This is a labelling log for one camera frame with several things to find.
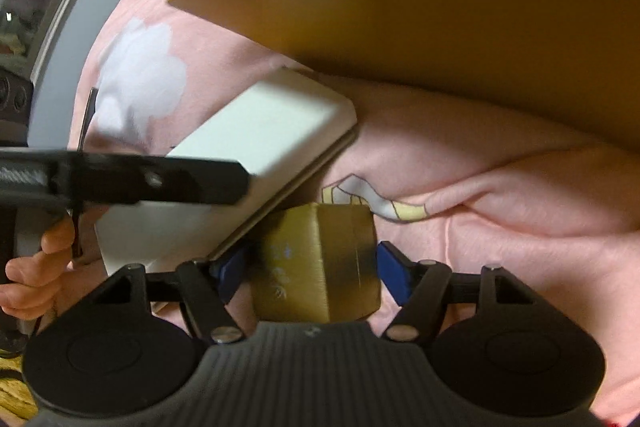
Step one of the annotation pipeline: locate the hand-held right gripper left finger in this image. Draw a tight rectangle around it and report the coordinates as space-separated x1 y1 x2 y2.
92 249 251 344

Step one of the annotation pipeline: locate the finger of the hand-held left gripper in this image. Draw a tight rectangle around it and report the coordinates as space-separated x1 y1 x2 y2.
49 151 251 208

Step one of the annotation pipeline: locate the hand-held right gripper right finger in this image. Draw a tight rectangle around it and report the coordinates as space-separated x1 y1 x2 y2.
377 241 538 340

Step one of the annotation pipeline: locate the small gold box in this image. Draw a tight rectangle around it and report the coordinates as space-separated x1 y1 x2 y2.
250 202 383 324

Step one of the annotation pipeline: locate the white rectangular box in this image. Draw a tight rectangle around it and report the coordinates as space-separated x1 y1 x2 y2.
94 66 360 313

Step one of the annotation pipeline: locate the orange cardboard box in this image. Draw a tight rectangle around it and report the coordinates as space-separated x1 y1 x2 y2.
167 0 640 142

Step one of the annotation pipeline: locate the person's left hand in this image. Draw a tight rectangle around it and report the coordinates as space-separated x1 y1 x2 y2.
0 217 77 323

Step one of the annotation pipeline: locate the pink printed blanket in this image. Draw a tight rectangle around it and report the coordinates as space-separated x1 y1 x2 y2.
75 0 640 427

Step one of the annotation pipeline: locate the grey curved frame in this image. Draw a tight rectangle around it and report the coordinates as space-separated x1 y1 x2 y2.
25 0 147 148

